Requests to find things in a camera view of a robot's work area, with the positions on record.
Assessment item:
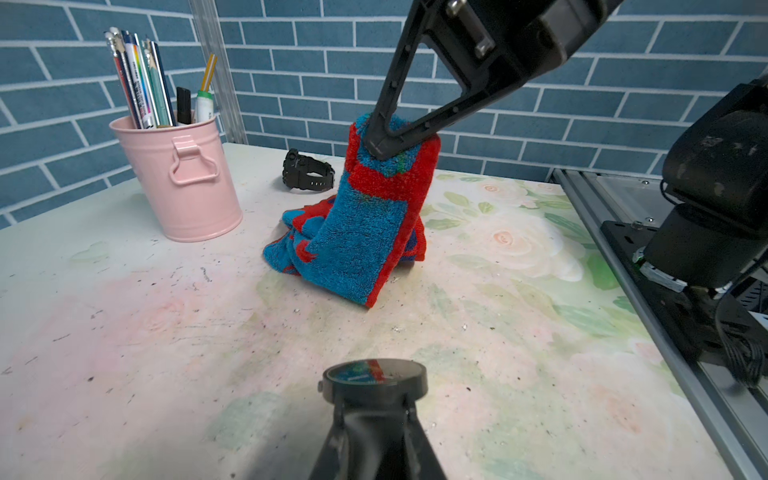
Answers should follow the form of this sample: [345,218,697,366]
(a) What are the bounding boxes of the pink pen holder cup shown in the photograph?
[109,117,243,242]

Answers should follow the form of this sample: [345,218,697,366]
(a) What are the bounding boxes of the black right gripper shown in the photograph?
[362,1,621,160]

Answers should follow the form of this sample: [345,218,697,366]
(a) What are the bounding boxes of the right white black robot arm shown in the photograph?
[361,1,767,388]

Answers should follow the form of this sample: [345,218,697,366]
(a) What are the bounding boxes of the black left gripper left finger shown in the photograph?
[309,413,366,480]

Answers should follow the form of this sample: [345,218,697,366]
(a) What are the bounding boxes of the pens in cup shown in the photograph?
[104,27,218,130]

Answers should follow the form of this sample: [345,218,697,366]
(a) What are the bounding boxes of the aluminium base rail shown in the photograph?
[553,169,767,479]

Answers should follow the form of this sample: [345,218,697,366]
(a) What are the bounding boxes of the red blue towel cloth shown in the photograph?
[263,115,441,307]

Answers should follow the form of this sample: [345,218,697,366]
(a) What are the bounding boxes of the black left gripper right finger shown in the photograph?
[392,407,447,480]

